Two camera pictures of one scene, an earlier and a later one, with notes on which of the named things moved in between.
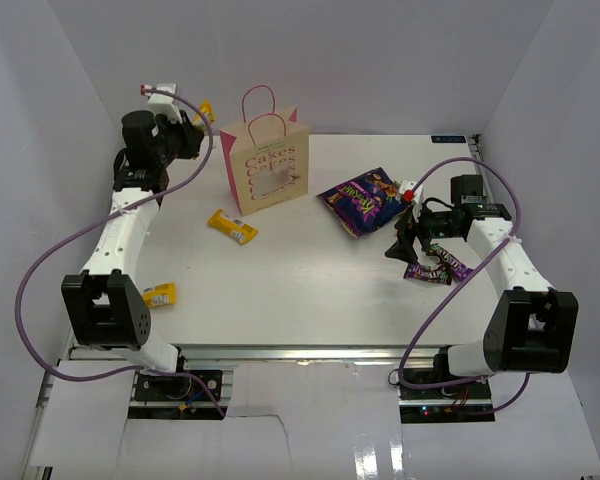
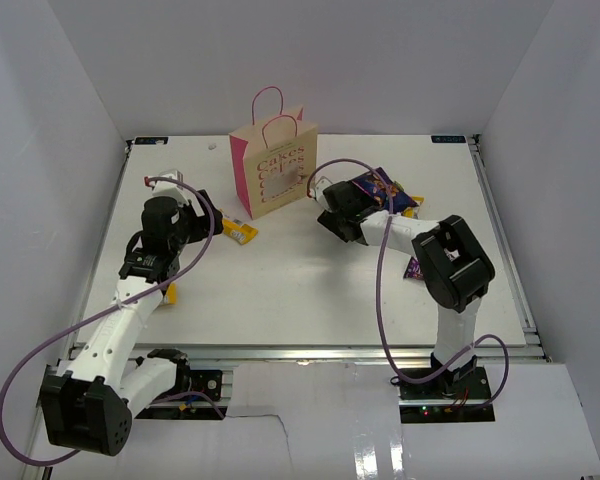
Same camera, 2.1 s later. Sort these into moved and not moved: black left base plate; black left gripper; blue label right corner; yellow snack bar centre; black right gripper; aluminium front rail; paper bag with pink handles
Moved: black right gripper; black left gripper; paper bag with pink handles
Not moved: yellow snack bar centre; blue label right corner; aluminium front rail; black left base plate
